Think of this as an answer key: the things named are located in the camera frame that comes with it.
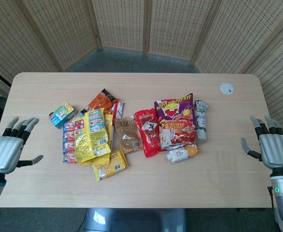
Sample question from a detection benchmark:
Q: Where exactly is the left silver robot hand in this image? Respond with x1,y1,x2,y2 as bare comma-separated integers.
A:
0,116,44,174

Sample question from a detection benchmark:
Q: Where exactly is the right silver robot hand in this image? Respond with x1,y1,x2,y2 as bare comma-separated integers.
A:
241,115,283,170

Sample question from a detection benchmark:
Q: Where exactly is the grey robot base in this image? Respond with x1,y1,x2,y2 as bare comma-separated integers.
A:
83,207,188,232

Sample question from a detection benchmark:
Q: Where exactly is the red blue strip packet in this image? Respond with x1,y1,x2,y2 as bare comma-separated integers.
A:
62,115,85,163

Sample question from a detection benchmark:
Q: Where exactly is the green blue small carton box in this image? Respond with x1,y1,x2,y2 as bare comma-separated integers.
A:
49,101,78,130

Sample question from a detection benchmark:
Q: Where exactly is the orange round snack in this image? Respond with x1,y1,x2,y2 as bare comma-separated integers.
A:
184,144,199,157

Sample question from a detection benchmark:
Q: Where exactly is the yellow blue candy bag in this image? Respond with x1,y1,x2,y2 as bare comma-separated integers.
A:
74,108,112,163

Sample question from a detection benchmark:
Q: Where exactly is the white small milk bottle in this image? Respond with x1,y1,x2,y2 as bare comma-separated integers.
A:
166,148,189,163

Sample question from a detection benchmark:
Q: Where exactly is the purple chips bag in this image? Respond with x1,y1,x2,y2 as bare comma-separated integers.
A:
154,93,197,151

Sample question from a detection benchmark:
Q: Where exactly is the yellow cracker packet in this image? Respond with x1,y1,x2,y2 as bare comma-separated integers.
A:
92,149,128,182

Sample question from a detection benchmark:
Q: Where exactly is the yellow thin packet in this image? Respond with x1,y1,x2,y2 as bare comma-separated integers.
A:
103,113,114,149

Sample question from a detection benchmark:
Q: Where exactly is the orange black snack packet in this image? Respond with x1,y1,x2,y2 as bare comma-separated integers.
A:
80,88,119,115

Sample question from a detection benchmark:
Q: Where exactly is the red white snack packet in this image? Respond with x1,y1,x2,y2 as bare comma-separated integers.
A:
107,99,125,126

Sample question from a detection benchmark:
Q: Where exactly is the clear brown pastry packet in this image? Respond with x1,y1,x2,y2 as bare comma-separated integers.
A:
113,116,143,155

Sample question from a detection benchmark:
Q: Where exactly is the red snack bag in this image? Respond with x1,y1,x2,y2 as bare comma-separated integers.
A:
133,108,166,158

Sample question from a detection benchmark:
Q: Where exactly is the wicker folding screen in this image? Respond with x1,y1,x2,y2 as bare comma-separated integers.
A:
0,0,283,132

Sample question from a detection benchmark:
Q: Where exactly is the white table cable grommet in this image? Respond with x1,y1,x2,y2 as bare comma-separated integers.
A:
220,82,235,95

